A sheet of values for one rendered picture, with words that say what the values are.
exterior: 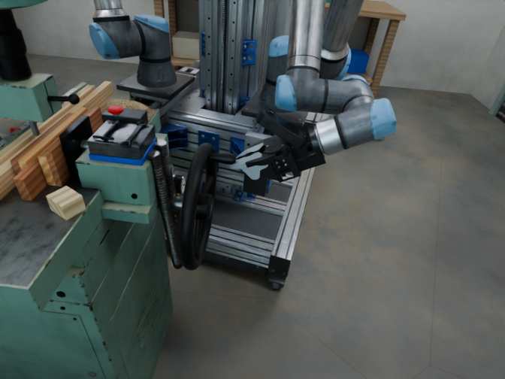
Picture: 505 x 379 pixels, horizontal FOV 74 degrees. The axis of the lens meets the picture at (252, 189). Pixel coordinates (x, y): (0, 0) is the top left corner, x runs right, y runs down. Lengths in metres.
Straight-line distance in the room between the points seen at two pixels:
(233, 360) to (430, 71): 3.83
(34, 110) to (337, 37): 0.81
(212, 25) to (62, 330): 1.04
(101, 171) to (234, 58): 0.78
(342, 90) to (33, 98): 0.60
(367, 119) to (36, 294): 0.63
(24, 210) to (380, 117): 0.67
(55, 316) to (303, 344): 0.99
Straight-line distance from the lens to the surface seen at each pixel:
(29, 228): 0.67
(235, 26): 1.30
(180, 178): 1.07
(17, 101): 0.76
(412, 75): 4.44
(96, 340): 0.89
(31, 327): 0.93
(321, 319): 1.61
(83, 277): 0.71
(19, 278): 0.60
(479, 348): 1.85
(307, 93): 0.76
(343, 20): 1.08
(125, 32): 1.29
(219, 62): 1.40
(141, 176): 0.66
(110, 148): 0.66
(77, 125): 0.74
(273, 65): 1.19
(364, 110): 0.72
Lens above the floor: 1.32
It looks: 38 degrees down
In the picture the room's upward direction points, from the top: 6 degrees clockwise
